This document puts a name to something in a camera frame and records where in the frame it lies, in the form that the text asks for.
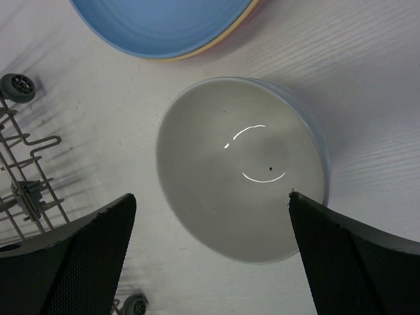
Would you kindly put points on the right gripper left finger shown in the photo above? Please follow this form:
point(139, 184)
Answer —
point(73, 269)

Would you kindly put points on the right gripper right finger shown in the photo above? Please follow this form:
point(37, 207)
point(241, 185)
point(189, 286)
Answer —
point(351, 267)

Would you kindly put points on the white bowl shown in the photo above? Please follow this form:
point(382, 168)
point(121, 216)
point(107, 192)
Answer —
point(312, 122)
point(229, 152)

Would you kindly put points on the blue plate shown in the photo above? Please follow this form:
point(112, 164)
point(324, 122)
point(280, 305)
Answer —
point(164, 30)

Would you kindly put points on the orange yellow plate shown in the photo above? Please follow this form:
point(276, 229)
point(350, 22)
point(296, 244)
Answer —
point(210, 49)

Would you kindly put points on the grey wire dish rack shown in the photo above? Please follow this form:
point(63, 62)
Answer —
point(28, 202)

